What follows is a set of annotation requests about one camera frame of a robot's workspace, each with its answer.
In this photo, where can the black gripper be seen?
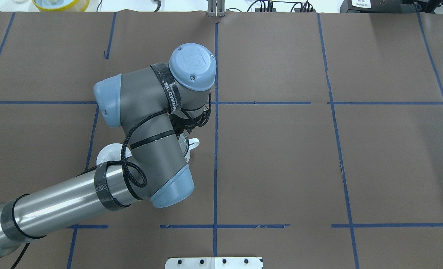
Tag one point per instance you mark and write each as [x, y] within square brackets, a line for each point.
[184, 125]

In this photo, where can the white enamel cup lid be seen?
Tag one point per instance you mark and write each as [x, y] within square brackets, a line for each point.
[111, 152]

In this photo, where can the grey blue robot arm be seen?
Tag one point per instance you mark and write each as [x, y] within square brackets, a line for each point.
[153, 106]

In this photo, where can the white enamel cup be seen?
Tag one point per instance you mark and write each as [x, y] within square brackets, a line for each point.
[193, 143]

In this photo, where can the yellow tape roll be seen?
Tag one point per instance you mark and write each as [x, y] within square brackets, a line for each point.
[61, 5]

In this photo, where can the black equipment box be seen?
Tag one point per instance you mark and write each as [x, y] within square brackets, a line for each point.
[380, 6]

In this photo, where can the aluminium frame post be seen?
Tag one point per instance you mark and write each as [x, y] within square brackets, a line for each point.
[216, 8]

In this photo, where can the black cable connector block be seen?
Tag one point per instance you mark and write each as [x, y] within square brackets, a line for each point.
[303, 7]
[265, 6]

